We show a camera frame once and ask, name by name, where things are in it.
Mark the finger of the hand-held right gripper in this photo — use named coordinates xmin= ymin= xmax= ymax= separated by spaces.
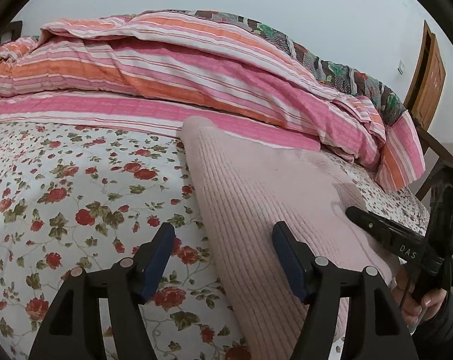
xmin=345 ymin=205 xmax=428 ymax=266

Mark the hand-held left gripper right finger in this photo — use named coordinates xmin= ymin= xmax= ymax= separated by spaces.
xmin=271 ymin=221 xmax=431 ymax=360

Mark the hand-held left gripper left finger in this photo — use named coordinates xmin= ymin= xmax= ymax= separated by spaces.
xmin=28 ymin=222 xmax=176 ymax=360

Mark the pink knit sweater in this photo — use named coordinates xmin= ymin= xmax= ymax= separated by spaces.
xmin=179 ymin=115 xmax=404 ymax=360

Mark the person's right hand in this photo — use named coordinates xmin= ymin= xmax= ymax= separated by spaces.
xmin=394 ymin=265 xmax=451 ymax=322

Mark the pink striped pillow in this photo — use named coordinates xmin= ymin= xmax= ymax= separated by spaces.
xmin=374 ymin=112 xmax=427 ymax=192

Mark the dark wooden chair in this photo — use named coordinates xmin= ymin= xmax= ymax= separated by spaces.
xmin=413 ymin=123 xmax=453 ymax=271

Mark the floral bed sheet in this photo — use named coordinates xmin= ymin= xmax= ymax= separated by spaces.
xmin=0 ymin=120 xmax=432 ymax=360

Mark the wooden door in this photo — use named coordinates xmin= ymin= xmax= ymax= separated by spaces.
xmin=403 ymin=20 xmax=447 ymax=129

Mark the patchwork floral blanket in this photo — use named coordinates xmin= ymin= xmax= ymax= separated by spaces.
xmin=189 ymin=8 xmax=408 ymax=122

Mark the pink striped quilt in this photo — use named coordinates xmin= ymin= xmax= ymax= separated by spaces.
xmin=0 ymin=9 xmax=389 ymax=170

